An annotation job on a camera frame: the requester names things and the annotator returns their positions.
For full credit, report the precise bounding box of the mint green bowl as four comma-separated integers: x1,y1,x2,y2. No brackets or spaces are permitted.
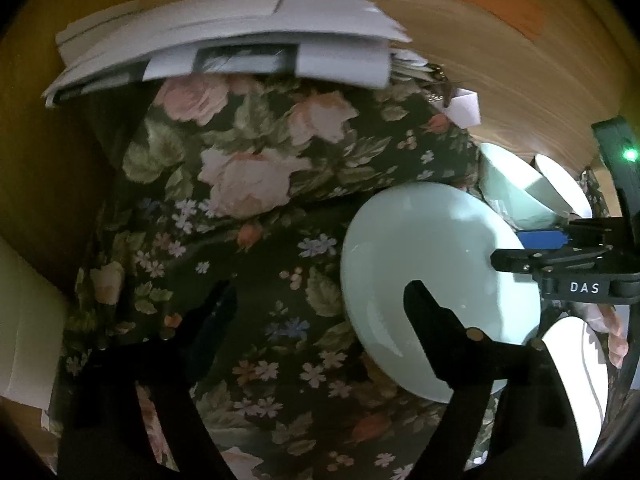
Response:
478,143,572,230

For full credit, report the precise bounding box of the white bowl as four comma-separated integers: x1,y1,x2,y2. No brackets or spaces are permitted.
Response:
534,154,593,219

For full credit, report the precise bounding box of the large white plate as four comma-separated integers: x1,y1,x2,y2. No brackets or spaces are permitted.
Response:
542,316,608,464

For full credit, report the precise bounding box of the mint green plate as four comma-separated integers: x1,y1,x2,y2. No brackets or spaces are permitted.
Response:
341,183,541,403

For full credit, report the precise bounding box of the person right hand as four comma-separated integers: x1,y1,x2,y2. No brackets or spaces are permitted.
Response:
582,304,629,370

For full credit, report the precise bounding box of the small white box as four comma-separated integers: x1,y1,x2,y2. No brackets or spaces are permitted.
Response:
442,89,482,129

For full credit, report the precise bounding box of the floral green tablecloth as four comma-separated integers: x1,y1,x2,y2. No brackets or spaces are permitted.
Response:
60,65,506,479

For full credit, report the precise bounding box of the stack of white papers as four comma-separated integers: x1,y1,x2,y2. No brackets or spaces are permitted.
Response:
43,0,411,106

